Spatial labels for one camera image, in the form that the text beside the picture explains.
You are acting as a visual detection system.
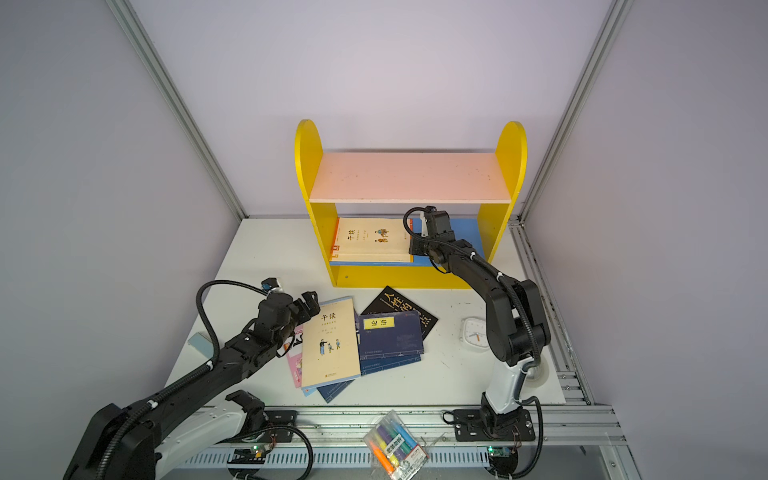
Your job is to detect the cream book blue edge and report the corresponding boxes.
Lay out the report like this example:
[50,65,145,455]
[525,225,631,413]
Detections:
[301,296,361,393]

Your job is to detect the cream book red edge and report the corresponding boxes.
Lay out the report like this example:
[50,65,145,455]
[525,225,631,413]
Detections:
[330,217,413,264]

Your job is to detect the dark blue book yellow label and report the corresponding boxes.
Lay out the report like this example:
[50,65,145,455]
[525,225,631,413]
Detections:
[358,311,424,361]

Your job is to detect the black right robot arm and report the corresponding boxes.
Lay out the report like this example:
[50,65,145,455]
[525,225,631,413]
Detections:
[402,206,551,429]

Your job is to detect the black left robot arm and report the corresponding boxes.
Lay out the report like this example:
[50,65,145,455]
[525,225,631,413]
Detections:
[64,278,320,479]

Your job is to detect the pink children's book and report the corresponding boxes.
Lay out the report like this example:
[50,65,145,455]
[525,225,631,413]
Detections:
[286,343,303,388]

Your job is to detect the black book gold lettering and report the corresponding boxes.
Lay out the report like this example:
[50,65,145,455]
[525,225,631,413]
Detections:
[362,286,438,339]

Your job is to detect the yellow shelf pink blue boards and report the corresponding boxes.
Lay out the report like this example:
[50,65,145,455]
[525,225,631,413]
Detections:
[294,119,528,289]

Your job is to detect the dark blue bottom book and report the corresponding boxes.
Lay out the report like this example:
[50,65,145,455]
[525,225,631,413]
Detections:
[317,380,354,403]

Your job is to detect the white tape roll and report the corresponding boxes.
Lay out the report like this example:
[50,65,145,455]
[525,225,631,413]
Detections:
[524,360,550,388]

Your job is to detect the pack of coloured markers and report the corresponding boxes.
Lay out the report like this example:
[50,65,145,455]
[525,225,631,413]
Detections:
[364,410,428,480]

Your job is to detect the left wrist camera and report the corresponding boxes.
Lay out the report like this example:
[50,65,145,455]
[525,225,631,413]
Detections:
[261,277,281,293]

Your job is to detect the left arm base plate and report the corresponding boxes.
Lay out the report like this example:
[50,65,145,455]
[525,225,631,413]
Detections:
[206,389,299,445]

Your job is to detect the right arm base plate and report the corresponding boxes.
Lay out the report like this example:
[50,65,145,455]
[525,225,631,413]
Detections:
[441,407,536,443]

